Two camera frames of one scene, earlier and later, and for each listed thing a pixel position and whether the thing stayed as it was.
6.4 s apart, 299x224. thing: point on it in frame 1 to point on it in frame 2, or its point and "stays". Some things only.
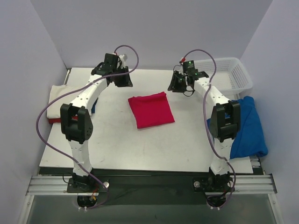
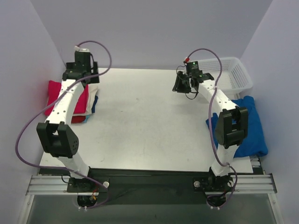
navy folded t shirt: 93,108 stays
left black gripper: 123,77 to 95,73
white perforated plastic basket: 231,77 stays
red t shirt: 151,110 to 53,91
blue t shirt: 250,141 stays
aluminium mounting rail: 57,185 stays
